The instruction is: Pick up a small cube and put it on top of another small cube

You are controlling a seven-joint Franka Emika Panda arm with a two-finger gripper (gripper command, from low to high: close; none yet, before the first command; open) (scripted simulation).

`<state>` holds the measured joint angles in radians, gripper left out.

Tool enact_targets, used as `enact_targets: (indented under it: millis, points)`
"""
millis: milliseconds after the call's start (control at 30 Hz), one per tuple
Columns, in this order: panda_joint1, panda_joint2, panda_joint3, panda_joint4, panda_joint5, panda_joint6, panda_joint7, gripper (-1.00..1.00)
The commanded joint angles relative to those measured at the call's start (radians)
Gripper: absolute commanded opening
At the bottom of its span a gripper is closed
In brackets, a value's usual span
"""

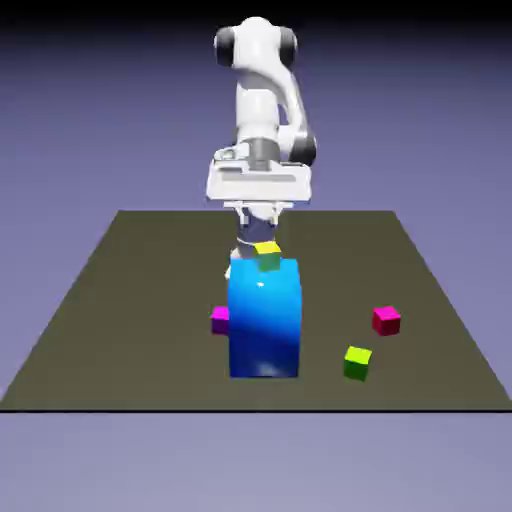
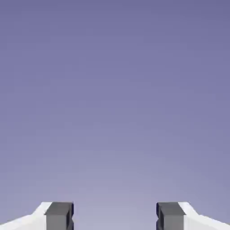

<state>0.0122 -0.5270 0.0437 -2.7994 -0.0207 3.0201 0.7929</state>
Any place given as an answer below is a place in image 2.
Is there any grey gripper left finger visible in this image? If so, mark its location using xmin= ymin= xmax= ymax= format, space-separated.
xmin=0 ymin=201 xmax=75 ymax=230

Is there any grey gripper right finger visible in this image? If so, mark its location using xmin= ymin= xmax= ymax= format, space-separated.
xmin=155 ymin=201 xmax=230 ymax=230

